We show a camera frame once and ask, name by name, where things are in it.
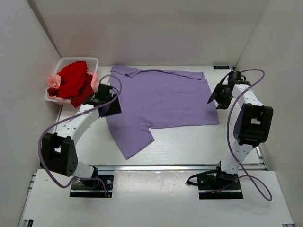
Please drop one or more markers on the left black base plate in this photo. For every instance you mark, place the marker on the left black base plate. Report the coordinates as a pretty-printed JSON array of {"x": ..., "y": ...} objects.
[{"x": 93, "y": 189}]

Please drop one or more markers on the aluminium rail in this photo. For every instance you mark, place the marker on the aluminium rail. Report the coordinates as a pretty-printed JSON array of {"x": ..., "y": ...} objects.
[{"x": 178, "y": 167}]

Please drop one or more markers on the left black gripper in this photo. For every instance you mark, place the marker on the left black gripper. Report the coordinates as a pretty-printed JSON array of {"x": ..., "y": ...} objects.
[{"x": 111, "y": 105}]

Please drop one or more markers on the purple t-shirt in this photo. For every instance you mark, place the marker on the purple t-shirt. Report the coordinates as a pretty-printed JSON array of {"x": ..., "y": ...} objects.
[{"x": 157, "y": 99}]

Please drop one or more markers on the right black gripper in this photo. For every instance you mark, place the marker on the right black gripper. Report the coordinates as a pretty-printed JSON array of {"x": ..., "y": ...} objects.
[{"x": 219, "y": 95}]

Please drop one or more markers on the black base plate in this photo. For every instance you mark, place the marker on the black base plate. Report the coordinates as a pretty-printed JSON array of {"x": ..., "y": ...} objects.
[
  {"x": 210, "y": 189},
  {"x": 93, "y": 189}
]

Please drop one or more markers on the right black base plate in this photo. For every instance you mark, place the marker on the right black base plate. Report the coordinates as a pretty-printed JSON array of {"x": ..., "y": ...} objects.
[{"x": 210, "y": 189}]

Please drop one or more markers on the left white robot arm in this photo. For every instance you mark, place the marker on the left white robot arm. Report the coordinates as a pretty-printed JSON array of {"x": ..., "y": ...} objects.
[{"x": 57, "y": 151}]

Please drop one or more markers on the white plastic basket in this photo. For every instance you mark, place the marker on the white plastic basket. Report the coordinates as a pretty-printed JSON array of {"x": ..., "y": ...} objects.
[{"x": 92, "y": 66}]

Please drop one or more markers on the pink t-shirt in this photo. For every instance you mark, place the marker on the pink t-shirt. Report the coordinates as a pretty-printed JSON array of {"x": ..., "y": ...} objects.
[{"x": 54, "y": 83}]

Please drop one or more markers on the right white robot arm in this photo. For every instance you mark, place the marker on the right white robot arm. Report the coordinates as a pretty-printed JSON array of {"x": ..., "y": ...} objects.
[{"x": 251, "y": 127}]

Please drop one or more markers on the dark red t-shirt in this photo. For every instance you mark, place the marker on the dark red t-shirt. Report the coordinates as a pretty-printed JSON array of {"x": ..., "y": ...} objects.
[{"x": 74, "y": 102}]

